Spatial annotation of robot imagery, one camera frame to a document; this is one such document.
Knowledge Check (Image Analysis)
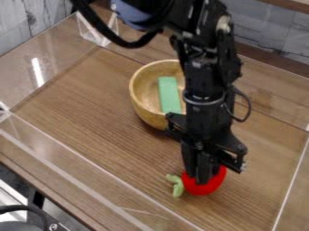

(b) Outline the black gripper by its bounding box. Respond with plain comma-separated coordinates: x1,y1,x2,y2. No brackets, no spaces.
164,93,248,186

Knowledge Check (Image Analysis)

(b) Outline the red plush fruit green stem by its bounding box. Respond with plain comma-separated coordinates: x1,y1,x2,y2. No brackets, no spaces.
165,166,227,198

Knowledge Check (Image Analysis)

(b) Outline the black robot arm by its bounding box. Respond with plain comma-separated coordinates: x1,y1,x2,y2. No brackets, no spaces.
69,0,247,185

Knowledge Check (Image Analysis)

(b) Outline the green rectangular block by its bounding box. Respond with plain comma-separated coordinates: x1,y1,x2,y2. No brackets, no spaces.
157,77,180,113

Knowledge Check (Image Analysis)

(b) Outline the light wooden bowl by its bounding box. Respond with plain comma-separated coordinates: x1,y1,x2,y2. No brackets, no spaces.
129,60,184,130

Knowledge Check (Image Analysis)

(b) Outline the clear acrylic table barrier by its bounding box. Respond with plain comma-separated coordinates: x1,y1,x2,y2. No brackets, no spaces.
0,110,309,231

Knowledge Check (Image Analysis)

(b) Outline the black metal table frame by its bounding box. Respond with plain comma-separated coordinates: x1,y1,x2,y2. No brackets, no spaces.
25,188,81,231

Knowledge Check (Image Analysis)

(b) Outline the clear acrylic corner bracket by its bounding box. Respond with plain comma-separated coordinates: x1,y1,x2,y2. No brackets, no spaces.
76,12,117,47

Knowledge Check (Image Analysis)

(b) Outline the black cable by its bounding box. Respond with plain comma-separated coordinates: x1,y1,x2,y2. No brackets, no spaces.
0,204,49,231

